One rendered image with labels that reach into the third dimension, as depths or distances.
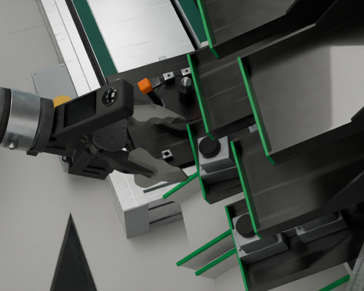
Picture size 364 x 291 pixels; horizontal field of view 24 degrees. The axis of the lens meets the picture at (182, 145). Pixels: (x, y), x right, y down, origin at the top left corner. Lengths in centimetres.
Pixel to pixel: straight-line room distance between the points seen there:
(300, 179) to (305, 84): 16
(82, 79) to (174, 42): 22
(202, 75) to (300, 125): 28
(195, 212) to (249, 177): 38
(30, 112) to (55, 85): 57
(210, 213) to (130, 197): 18
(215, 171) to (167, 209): 34
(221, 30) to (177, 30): 81
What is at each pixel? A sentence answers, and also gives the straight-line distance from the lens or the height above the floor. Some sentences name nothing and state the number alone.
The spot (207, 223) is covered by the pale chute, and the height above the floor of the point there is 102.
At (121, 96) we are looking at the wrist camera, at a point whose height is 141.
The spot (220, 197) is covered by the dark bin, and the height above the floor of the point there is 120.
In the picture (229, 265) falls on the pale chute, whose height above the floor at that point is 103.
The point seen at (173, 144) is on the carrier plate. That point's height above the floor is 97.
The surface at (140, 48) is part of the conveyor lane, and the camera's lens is 173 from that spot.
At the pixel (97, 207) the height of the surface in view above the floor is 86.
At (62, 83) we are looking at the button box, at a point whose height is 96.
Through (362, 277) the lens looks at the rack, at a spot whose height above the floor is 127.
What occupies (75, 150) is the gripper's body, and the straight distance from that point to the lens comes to 113.
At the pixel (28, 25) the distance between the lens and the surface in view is 187.
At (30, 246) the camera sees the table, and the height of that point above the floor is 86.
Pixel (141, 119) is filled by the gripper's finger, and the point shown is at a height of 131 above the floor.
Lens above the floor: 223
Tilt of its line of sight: 56 degrees down
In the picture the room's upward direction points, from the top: straight up
